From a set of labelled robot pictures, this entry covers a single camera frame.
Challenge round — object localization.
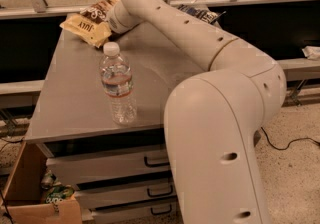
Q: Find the brown and yellow chip bag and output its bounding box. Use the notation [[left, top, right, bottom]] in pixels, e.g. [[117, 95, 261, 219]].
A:
[[60, 0, 120, 48]]

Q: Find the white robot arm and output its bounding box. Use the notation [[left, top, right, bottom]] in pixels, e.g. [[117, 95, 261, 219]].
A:
[[108, 0, 286, 224]]

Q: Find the clear plastic water bottle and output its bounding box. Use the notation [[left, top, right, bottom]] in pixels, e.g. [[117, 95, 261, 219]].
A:
[[99, 42, 137, 125]]

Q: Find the blue chip bag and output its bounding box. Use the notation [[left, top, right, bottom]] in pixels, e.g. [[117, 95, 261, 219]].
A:
[[177, 4, 225, 25]]

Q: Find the grey drawer cabinet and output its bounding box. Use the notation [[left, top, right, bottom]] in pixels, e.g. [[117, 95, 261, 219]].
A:
[[27, 23, 202, 224]]

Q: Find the bottom grey drawer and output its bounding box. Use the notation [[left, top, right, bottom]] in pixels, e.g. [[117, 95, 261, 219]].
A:
[[92, 197, 178, 224]]

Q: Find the grey drawer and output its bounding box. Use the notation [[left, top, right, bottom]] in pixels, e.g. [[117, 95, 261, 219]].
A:
[[75, 178, 176, 209], [47, 145, 170, 185], [92, 197, 178, 224]]

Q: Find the top grey drawer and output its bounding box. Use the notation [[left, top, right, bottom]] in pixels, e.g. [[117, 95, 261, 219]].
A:
[[47, 145, 170, 185]]

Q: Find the middle grey drawer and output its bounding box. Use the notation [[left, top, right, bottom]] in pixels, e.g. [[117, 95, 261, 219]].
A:
[[75, 178, 176, 209]]

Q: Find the green snack package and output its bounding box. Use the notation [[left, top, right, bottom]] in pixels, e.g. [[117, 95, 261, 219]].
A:
[[45, 185, 74, 204]]

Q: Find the cardboard box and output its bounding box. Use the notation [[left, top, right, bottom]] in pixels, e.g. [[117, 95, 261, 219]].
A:
[[1, 142, 82, 224]]

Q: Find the black floor cable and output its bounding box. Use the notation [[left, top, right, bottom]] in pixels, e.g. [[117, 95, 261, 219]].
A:
[[259, 125, 320, 152]]

